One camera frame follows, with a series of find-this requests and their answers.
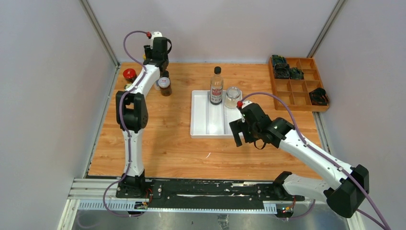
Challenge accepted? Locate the brown jar white lid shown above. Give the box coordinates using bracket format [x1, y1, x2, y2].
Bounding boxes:
[158, 77, 172, 96]

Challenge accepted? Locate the white divided plastic tray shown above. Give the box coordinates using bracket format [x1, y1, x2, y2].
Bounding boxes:
[190, 90, 242, 139]

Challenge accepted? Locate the clear lidded glass jar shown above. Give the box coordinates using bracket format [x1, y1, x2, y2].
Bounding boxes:
[224, 86, 242, 109]

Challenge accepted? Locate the black-cap clear sauce bottle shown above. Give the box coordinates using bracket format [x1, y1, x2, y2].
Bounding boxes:
[210, 66, 224, 105]

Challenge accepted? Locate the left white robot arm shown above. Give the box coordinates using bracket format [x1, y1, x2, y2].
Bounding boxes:
[116, 35, 171, 198]

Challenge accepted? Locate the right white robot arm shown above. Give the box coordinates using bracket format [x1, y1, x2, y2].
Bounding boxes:
[229, 101, 369, 218]

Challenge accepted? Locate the small black-cap bottle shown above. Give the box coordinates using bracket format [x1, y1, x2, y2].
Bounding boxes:
[162, 70, 169, 78]

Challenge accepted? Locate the red-lid sauce jar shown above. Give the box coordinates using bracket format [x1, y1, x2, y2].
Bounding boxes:
[123, 68, 137, 84]

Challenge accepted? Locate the yellow-cap small bottle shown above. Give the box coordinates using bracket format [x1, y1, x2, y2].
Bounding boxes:
[124, 83, 133, 91]

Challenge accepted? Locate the wooden compartment organizer box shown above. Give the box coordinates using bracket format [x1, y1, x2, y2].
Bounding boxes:
[268, 57, 329, 112]

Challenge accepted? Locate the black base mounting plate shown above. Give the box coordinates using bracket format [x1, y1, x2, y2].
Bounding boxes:
[115, 178, 305, 211]

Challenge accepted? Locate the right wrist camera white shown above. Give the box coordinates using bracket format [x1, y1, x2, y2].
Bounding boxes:
[240, 100, 252, 123]

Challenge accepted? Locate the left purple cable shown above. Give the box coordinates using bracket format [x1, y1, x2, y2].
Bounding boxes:
[102, 30, 152, 218]

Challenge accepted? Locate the purple cable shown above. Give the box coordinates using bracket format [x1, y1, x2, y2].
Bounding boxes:
[102, 30, 152, 218]
[237, 92, 391, 230]

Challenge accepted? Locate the black cable bundle middle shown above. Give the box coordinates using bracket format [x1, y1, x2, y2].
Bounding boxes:
[273, 63, 291, 80]

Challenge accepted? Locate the green cable bundle small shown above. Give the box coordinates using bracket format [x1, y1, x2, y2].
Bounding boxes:
[289, 67, 304, 80]

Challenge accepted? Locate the black cable bundle right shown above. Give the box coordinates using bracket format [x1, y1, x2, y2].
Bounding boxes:
[308, 88, 328, 106]

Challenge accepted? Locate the green black cable bundle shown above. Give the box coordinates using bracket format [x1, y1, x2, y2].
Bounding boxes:
[271, 54, 288, 67]

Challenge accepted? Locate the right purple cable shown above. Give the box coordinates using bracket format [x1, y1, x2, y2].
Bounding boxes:
[237, 92, 391, 230]

